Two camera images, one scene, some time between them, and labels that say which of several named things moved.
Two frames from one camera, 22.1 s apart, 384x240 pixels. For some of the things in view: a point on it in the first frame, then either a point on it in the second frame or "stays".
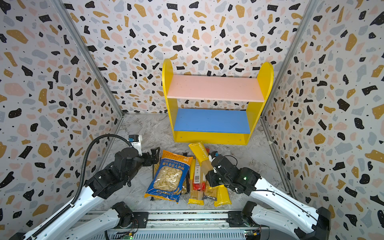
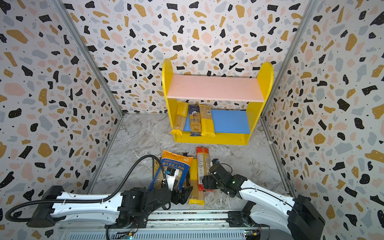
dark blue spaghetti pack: x=210 y=192 to x=195 y=116
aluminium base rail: x=188 y=225 stays
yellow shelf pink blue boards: x=215 y=109 stays
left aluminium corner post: x=85 y=43 stays
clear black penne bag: x=185 y=190 stays
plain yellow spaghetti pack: x=223 y=197 to x=206 y=121
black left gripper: x=155 y=156 to x=184 y=196
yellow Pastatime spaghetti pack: x=201 y=156 to x=181 y=114
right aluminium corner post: x=310 y=9 stays
